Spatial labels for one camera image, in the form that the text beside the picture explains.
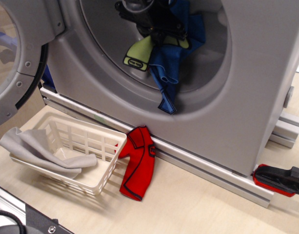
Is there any red felt shirt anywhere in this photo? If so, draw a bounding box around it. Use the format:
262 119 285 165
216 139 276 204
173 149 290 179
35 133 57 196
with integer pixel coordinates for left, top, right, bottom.
119 126 156 201

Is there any blue object behind door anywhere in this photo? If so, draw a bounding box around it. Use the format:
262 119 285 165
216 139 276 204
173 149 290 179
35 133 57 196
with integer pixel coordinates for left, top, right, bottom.
41 65 57 93

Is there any grey round machine door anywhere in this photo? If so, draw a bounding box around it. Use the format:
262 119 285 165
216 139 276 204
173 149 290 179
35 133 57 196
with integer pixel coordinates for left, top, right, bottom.
0 0 64 126

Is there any dark blue felt garment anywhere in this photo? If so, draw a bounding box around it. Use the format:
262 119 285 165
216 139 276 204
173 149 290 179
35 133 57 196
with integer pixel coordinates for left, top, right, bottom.
152 0 206 115

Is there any green felt sock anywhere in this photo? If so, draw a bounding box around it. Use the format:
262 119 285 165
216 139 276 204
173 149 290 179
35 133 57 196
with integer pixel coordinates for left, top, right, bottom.
123 36 190 72

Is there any black bracket with screw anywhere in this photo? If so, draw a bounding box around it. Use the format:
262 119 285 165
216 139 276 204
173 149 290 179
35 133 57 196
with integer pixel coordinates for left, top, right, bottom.
25 204 73 234

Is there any grey cloth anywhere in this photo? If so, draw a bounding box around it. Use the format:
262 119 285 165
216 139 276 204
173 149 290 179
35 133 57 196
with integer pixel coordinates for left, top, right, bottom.
0 127 97 178

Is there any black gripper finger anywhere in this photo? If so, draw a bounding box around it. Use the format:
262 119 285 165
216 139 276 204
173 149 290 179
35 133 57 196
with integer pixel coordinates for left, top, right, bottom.
150 33 166 46

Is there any light blue cloth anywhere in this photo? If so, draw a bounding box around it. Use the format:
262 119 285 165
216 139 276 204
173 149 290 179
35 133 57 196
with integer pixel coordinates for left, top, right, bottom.
149 44 185 84

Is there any aluminium table edge rail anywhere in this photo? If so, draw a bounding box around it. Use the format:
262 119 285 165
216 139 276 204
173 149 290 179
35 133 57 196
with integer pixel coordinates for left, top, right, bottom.
0 187 26 226

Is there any grey toy washing machine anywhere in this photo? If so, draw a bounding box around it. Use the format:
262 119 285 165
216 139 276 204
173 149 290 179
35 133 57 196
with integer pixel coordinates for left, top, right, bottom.
48 0 299 175

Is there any aluminium side profile block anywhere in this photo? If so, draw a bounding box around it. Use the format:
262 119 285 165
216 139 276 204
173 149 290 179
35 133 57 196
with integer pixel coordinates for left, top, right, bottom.
269 112 299 148

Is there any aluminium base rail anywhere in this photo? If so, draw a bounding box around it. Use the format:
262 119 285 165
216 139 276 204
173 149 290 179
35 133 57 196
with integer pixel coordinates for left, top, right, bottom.
40 87 274 208

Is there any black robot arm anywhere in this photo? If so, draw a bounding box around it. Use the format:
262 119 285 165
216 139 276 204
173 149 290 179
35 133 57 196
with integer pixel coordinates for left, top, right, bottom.
115 0 187 46

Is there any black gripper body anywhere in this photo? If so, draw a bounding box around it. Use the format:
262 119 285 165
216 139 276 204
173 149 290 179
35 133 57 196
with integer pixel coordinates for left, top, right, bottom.
115 2 187 40

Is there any red black clamp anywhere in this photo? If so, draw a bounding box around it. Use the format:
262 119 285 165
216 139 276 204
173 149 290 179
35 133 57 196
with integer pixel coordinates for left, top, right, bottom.
252 164 299 197

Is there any black braided cable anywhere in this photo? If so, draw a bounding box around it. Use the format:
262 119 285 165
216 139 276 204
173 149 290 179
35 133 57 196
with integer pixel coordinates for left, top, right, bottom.
0 209 27 234

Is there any white plastic laundry basket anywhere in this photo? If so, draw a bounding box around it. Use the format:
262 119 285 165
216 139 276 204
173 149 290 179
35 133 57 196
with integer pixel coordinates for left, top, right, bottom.
10 113 127 195

